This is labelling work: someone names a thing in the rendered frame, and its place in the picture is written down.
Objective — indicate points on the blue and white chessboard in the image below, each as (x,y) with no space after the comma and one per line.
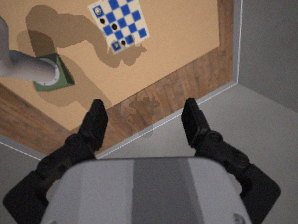
(127,15)

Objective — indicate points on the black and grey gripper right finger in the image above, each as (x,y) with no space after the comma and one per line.
(259,191)

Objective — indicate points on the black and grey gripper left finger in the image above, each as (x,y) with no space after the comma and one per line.
(26,202)

